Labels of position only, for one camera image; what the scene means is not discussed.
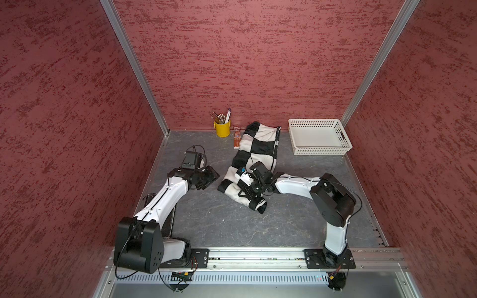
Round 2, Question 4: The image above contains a black white checkered pillowcase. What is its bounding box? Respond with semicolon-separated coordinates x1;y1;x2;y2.
217;122;281;214

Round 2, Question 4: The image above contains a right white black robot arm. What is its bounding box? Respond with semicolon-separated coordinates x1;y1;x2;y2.
236;162;357;269

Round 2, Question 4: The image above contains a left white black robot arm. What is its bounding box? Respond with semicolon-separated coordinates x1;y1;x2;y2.
114;166;219;274

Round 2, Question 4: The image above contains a yellow pencil cup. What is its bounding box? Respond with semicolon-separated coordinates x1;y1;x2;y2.
214;121;231;138

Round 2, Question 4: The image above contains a white perforated plastic basket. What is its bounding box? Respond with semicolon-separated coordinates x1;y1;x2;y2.
288;119;353;156

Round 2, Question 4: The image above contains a bundle of pencils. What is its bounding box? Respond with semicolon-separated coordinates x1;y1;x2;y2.
210;108;232;124

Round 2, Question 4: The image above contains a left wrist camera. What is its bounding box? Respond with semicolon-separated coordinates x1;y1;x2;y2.
181;151;203;170

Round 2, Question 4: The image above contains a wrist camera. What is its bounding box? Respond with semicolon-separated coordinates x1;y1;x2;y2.
238;167;248;176
181;151;203;170

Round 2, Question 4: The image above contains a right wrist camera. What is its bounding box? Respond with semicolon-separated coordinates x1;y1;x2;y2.
238;167;248;176

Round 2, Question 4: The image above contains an aluminium front rail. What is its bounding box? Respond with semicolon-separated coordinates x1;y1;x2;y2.
106;246;409;272

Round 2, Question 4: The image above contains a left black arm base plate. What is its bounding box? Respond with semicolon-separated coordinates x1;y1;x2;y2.
160;248;210;270

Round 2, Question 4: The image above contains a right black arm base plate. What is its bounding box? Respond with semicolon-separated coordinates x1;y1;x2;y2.
303;247;356;270

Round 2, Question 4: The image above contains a left aluminium corner post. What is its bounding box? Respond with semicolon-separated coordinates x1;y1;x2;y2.
100;0;170;137

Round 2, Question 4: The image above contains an aluminium corner post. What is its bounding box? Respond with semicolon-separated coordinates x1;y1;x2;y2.
341;0;420;127
100;0;170;137

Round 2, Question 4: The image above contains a right aluminium corner post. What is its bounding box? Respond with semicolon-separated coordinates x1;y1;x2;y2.
341;0;420;127

